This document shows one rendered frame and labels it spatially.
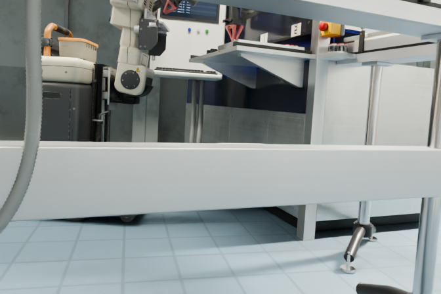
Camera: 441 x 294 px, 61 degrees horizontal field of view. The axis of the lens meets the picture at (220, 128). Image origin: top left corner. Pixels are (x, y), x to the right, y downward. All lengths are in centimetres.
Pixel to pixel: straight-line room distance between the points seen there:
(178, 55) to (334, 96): 116
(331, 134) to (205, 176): 122
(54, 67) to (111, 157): 139
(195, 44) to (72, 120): 104
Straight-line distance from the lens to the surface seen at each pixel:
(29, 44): 65
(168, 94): 481
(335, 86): 186
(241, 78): 226
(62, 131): 201
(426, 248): 116
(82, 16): 492
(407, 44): 158
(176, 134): 484
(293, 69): 185
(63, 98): 200
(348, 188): 89
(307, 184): 82
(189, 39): 260
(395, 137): 214
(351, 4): 85
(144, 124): 455
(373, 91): 173
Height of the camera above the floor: 64
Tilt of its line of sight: 4 degrees down
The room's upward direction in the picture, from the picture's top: 3 degrees clockwise
